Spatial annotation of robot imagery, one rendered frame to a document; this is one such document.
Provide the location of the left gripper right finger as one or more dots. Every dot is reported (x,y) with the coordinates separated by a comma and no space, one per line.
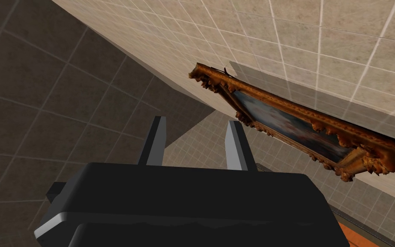
(237,147)

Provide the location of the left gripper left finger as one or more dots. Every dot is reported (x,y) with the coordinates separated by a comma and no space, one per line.
(153,144)

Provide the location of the gold framed painting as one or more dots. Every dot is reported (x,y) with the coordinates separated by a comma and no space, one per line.
(297,125)

